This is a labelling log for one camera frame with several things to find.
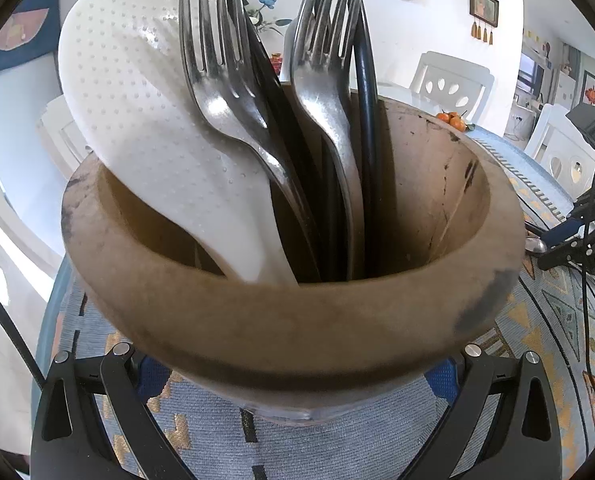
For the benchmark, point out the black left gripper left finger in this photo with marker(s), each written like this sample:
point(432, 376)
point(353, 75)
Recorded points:
point(69, 439)

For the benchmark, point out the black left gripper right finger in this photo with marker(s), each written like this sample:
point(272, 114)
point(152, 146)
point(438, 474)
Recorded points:
point(502, 425)

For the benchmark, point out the brown clay utensil pot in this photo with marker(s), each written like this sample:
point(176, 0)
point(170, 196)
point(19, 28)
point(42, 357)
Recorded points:
point(450, 256)

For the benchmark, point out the silver metal fork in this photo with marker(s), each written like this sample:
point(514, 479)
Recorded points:
point(319, 72)
point(214, 59)

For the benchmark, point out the blue patterned table mat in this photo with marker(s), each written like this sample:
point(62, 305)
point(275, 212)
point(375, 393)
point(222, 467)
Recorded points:
point(544, 313)

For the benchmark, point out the white chair right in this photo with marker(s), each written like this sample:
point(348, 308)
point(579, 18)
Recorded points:
point(559, 147)

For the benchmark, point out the orange tangerines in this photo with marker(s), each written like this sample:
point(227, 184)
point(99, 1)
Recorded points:
point(453, 119)

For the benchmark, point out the white dining chair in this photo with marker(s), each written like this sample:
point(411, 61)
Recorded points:
point(454, 84)

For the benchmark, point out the small framed picture lower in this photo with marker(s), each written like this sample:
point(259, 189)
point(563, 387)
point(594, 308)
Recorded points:
point(485, 10)

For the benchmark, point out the white chair left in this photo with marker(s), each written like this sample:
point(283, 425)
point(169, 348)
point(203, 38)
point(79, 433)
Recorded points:
point(61, 137)

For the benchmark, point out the black chopstick left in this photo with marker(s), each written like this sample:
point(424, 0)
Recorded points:
point(287, 131)

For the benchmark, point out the red lidded pot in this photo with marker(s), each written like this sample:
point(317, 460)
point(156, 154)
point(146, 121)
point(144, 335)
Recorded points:
point(276, 60)

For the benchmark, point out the white dotted rice paddle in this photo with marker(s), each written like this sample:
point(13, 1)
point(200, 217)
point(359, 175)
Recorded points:
point(122, 78)

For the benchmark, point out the blue wall hanging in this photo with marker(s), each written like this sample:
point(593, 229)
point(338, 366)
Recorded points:
point(30, 32)

